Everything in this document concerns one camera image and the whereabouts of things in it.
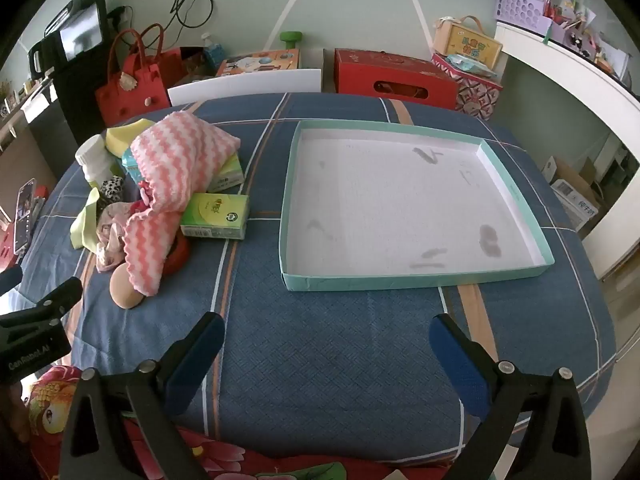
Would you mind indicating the light green cloth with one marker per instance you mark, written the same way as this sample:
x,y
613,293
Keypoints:
x,y
85,225

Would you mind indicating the red gift box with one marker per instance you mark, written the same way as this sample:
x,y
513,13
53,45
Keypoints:
x,y
390,72

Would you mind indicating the blue wipes packet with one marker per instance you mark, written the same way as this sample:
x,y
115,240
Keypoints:
x,y
465,62

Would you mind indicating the red felt handbag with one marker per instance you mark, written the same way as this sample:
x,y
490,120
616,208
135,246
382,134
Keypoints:
x,y
130,90

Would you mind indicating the white cardboard box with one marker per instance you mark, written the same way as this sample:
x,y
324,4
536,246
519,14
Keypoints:
x,y
575,205

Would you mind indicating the red floral cloth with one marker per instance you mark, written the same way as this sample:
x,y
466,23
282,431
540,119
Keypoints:
x,y
225,460

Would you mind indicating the pile of stationery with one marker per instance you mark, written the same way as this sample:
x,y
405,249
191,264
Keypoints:
x,y
580,20

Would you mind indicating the white plastic bottle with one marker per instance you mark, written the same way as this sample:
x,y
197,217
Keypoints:
x,y
95,160

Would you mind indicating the blue plaid tablecloth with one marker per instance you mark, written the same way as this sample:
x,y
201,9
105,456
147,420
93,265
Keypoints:
x,y
325,350

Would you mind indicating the pink lace cloth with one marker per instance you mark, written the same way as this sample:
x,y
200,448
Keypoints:
x,y
110,235

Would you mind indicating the white shelf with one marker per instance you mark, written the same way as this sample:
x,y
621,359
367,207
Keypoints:
x,y
550,60

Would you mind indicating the beige makeup puff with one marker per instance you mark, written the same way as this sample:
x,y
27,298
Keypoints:
x,y
124,290

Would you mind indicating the pink white striped towel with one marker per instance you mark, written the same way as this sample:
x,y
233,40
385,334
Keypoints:
x,y
170,155

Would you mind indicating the orange picture box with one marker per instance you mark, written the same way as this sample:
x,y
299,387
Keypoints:
x,y
260,62

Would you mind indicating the smartphone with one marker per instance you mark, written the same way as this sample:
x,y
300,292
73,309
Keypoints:
x,y
22,215

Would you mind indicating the leopard print scrunchie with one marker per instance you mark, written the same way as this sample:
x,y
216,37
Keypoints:
x,y
111,187

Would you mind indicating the teal plastic toy box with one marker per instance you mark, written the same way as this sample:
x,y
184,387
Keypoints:
x,y
131,165

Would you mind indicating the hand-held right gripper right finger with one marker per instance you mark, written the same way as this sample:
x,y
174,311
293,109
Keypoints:
x,y
460,365

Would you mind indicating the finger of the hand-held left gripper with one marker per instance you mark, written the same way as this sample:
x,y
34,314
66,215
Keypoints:
x,y
10,280
60,297

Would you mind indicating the white chair back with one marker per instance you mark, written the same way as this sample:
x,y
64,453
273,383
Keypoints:
x,y
250,85

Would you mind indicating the yellow green sponge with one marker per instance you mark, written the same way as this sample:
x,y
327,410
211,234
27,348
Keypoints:
x,y
122,137

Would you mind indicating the shallow teal cardboard tray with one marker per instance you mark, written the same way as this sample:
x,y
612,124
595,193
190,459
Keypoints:
x,y
400,200

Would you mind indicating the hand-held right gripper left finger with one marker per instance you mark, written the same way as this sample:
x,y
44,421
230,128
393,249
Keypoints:
x,y
197,365

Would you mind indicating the brown cardboard box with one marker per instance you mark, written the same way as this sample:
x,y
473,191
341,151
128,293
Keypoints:
x,y
567,167

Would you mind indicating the red patterned box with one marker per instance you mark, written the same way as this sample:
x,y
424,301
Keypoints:
x,y
475,95

